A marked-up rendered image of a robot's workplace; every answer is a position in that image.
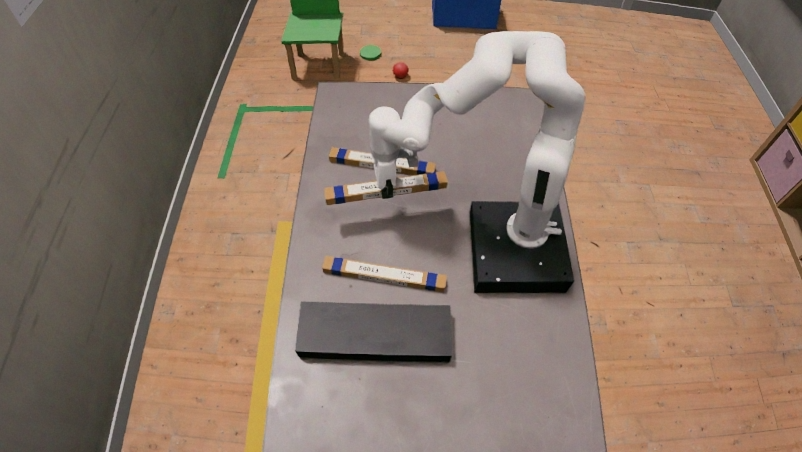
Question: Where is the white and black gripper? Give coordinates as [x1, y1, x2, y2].
[371, 154, 396, 199]

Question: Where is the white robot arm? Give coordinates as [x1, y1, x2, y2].
[369, 31, 585, 248]

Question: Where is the tan box with blue bands and white labels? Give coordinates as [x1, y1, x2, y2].
[324, 171, 448, 205]

